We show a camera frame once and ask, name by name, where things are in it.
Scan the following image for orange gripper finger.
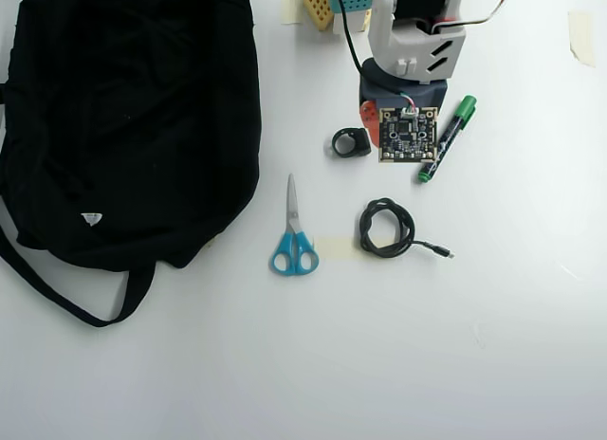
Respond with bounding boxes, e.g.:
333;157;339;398
358;99;382;147

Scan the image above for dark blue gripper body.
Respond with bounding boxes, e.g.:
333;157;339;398
358;57;450;111

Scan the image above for green marker pen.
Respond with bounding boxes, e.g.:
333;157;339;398
416;95;478;185

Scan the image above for black fabric bag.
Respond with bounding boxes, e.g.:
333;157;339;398
0;0;264;329

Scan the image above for yellow perforated base block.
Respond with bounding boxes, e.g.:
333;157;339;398
303;0;336;32

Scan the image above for long masking tape strip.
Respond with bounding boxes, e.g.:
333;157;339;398
313;234;399;261

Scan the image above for torn masking tape piece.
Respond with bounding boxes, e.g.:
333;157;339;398
567;9;597;68

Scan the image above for black plastic ring clamp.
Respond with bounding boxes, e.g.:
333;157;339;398
330;126;373;159

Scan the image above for camera circuit board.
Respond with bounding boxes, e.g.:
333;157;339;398
377;105;439;165

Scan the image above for black camera cable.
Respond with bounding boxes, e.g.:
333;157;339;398
337;3;365;75

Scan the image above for red and white servo wire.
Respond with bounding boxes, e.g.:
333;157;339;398
430;0;514;35

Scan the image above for coiled black USB cable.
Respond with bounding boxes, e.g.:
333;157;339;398
358;196;455;260

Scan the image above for blue handled scissors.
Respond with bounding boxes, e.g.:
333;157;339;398
269;173;321;277

